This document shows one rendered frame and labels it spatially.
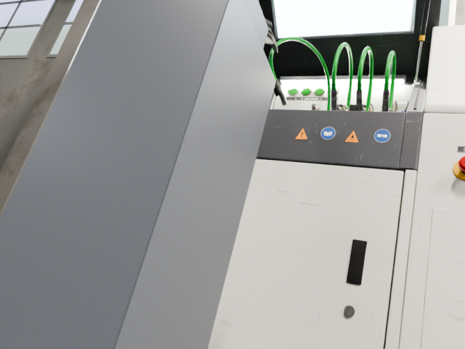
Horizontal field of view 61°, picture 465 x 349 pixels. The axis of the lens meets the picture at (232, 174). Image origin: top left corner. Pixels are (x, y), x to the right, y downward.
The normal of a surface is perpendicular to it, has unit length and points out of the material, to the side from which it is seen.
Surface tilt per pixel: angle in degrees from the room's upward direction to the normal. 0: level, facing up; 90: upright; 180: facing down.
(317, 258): 90
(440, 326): 90
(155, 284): 90
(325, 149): 90
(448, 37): 76
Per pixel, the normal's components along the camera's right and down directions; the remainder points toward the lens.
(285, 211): -0.36, -0.40
